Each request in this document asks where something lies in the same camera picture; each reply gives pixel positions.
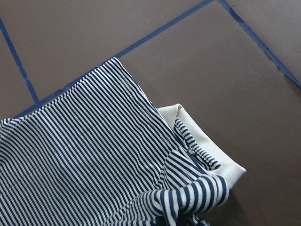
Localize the navy white striped polo shirt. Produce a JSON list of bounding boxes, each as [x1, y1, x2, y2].
[[0, 58, 245, 226]]

